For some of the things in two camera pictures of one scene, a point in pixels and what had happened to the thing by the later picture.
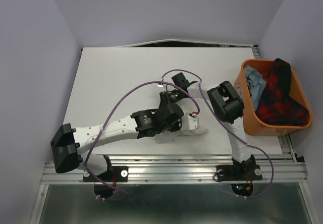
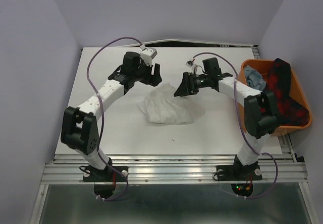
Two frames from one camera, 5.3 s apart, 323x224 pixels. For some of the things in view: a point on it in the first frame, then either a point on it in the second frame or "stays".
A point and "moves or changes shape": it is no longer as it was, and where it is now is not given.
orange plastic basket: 253,124 stays
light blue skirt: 256,84 stays
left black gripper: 177,125 → 153,80
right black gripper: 164,99 → 187,86
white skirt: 189,108 moves or changes shape
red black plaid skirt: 275,105 stays
